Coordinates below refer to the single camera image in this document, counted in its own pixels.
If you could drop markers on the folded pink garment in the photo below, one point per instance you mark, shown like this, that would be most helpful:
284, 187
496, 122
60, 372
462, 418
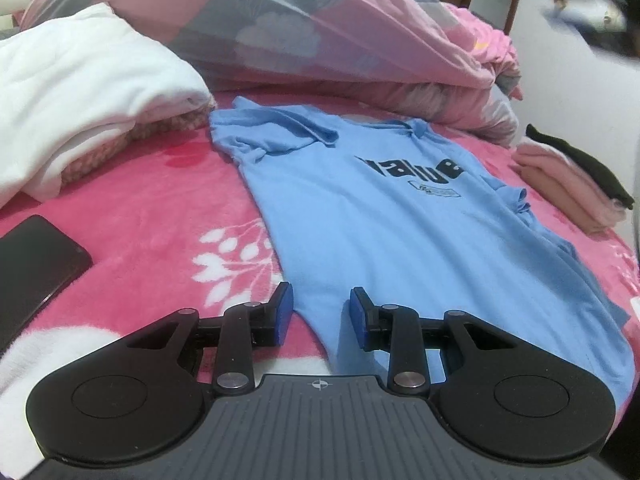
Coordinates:
577, 183

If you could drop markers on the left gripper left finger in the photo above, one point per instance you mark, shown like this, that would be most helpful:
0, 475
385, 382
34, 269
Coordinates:
183, 336

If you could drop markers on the light blue t-shirt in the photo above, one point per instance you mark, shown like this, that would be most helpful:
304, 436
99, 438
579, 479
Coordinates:
416, 220

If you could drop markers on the white folded cloth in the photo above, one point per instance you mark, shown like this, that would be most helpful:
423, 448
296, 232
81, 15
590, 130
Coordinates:
72, 85

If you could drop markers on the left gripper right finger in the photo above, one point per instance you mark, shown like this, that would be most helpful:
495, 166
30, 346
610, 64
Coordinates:
405, 336

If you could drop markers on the folded beige garment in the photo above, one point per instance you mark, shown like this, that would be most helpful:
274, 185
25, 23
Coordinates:
558, 196

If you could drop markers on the black smartphone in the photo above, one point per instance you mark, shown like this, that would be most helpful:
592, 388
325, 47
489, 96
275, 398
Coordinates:
38, 261

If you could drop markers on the pink grey patterned duvet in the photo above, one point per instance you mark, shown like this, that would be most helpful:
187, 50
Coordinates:
419, 58

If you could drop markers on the folded black garment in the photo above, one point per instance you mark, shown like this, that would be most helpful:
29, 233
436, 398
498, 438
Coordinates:
598, 172

